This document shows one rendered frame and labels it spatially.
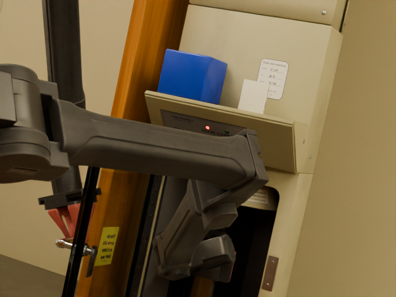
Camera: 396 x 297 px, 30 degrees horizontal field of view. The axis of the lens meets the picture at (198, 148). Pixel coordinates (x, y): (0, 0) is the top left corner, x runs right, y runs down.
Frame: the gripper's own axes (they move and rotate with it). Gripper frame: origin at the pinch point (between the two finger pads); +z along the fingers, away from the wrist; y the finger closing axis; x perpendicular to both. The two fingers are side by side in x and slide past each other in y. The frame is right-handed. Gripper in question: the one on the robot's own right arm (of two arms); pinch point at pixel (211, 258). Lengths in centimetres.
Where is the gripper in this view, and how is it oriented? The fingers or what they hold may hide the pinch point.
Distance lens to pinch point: 165.2
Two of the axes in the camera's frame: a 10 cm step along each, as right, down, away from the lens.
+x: -2.1, 9.8, -0.3
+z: 3.2, 1.0, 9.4
